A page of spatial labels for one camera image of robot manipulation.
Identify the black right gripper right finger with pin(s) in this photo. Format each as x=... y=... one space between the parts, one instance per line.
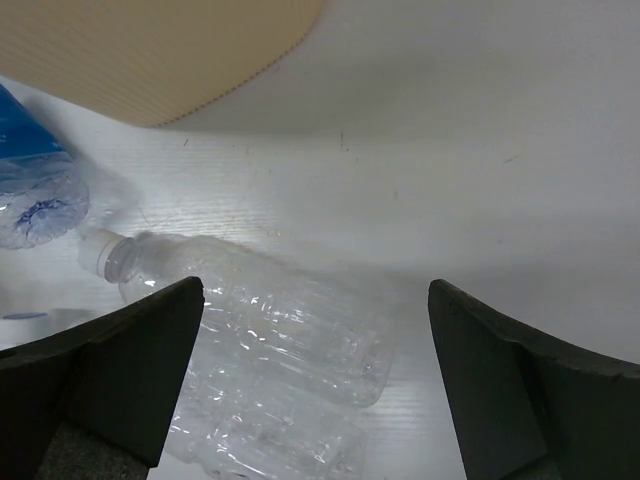
x=527 y=405

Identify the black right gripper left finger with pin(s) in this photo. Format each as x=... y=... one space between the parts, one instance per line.
x=96 y=401

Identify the beige ribbed plastic bin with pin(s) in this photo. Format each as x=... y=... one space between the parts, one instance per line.
x=147 y=63

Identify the clear crushed plastic bottle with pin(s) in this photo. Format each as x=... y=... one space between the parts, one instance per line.
x=235 y=423

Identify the blue label plastic bottle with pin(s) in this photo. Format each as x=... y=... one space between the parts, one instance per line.
x=43 y=195

